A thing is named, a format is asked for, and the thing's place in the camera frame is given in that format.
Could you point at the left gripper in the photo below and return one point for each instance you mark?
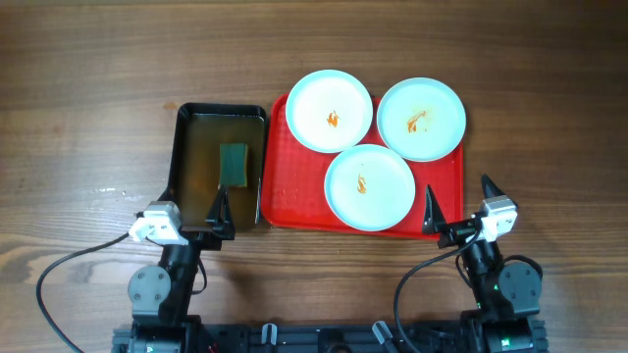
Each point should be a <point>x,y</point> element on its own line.
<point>220,227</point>

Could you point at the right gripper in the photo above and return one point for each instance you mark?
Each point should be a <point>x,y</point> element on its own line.
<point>435,221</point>

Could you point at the green yellow sponge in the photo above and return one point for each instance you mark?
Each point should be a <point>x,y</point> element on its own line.
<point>233,164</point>

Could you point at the white plate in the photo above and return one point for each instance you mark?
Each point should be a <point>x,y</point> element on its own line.
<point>369,187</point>
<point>329,111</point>
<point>421,119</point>

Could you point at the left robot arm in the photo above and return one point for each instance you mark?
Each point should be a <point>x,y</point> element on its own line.
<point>160,294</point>

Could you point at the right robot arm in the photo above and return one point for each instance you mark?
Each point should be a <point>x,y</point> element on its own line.
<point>507,290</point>

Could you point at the black water basin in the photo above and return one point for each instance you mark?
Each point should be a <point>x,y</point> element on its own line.
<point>193,183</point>

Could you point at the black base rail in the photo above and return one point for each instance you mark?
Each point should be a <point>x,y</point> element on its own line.
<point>434,336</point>

